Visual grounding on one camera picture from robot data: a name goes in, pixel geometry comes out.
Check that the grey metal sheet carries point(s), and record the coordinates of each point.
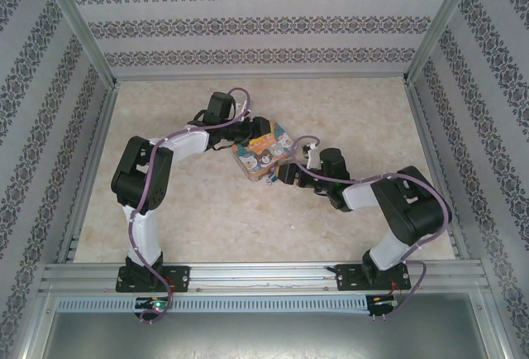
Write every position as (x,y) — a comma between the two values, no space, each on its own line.
(264,336)

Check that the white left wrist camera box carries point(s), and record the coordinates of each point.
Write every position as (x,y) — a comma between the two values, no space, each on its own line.
(248,108)

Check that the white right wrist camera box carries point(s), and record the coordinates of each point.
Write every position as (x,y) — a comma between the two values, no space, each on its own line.
(311,146)

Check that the orange LOVE print tin box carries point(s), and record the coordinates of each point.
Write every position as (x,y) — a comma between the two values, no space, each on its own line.
(260,152)

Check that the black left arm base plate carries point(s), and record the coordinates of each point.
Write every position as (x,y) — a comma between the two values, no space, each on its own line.
(182,278)

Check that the aluminium table side rail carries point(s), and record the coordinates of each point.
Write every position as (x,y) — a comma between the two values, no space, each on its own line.
(89,148)
(434,148)

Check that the circuit board with yellow light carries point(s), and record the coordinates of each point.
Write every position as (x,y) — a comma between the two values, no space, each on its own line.
(382,301)

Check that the aluminium mounting rail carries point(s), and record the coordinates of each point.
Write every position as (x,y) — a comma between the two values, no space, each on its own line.
(256,276)

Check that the circuit board with green light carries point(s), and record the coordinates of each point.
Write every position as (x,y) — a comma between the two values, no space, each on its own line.
(153,304)

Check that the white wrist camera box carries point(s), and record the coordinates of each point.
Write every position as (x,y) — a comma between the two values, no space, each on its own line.
(248,108)
(311,146)

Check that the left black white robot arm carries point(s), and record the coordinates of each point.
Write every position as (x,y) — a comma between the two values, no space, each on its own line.
(140,177)

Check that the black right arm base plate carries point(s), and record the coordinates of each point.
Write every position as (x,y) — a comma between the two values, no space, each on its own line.
(345,278)

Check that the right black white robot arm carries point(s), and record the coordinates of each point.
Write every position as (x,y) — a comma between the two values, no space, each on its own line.
(413,210)

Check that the aluminium frame post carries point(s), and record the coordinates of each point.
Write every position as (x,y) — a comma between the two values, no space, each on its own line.
(74,20)
(444,20)

